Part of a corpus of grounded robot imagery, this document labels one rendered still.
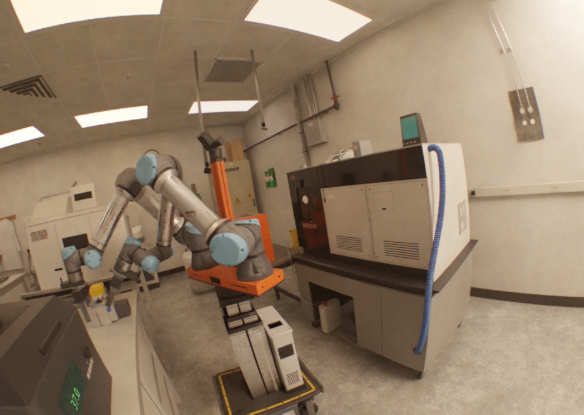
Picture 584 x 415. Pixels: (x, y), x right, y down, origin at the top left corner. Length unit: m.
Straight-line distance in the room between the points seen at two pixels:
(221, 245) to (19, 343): 0.63
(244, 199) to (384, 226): 3.82
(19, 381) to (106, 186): 4.68
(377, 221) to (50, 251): 2.25
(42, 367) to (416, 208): 1.40
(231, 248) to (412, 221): 0.89
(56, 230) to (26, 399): 1.70
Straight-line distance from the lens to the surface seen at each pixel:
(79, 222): 1.99
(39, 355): 0.55
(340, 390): 1.78
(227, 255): 0.79
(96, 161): 5.11
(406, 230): 1.33
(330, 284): 1.81
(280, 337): 1.19
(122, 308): 1.23
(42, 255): 2.14
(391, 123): 2.64
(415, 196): 1.26
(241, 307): 1.16
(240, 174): 4.91
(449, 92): 2.39
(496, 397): 1.77
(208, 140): 1.11
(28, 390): 0.48
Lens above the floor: 1.37
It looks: 4 degrees down
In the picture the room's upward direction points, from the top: 10 degrees counter-clockwise
